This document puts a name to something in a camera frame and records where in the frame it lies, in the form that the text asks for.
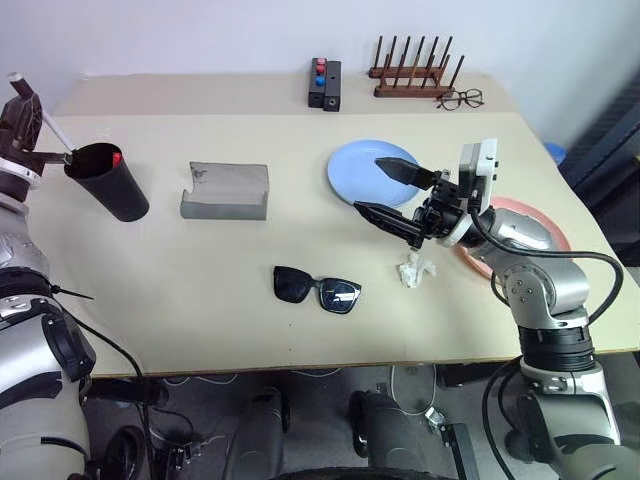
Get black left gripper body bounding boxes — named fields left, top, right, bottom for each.
left=0, top=93, right=45, bottom=169

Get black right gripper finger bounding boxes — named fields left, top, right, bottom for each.
left=374, top=156, right=442, bottom=191
left=353, top=200, right=427, bottom=249

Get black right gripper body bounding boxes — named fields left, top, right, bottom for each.
left=413, top=169, right=474, bottom=242

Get white marker with dark cap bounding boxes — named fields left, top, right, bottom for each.
left=7, top=72, right=77, bottom=152

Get black cup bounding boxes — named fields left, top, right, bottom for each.
left=63, top=142, right=151, bottom=224

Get grey glasses case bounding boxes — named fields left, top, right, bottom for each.
left=178, top=160, right=272, bottom=222

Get light blue plate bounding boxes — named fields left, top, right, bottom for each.
left=326, top=138, right=426, bottom=210

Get crumpled white tissue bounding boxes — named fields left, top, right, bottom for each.
left=396, top=251, right=439, bottom=289

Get wooden plate rack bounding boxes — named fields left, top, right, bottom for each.
left=368, top=33, right=467, bottom=100

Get pink plate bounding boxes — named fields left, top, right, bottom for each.
left=452, top=195, right=572, bottom=281

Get brown framed eyeglasses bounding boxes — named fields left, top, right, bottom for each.
left=433, top=88, right=486, bottom=113

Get black rectangular box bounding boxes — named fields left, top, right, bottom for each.
left=322, top=60, right=344, bottom=113

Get black button box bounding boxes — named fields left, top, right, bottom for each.
left=306, top=57, right=329, bottom=110

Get black sunglasses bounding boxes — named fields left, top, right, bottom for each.
left=272, top=265, right=363, bottom=315

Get black zip tie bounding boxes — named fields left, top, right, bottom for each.
left=48, top=282, right=95, bottom=302

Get black ribbed furniture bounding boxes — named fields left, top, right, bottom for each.
left=564, top=79, right=640, bottom=257

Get dark rounded shape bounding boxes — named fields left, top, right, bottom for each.
left=222, top=385, right=292, bottom=480
left=347, top=389, right=454, bottom=480

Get black wheel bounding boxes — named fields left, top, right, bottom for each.
left=98, top=424, right=147, bottom=480

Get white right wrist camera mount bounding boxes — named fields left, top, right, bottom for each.
left=439, top=138, right=501, bottom=250

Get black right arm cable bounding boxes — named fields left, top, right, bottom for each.
left=467, top=212, right=626, bottom=480

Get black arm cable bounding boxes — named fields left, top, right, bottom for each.
left=73, top=317, right=154, bottom=480
left=467, top=212, right=626, bottom=480

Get white floor cable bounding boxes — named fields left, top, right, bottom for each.
left=388, top=365, right=437, bottom=417

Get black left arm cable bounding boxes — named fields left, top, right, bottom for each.
left=73, top=317, right=154, bottom=480

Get black metal bracket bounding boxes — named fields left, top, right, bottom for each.
left=423, top=406, right=482, bottom=480

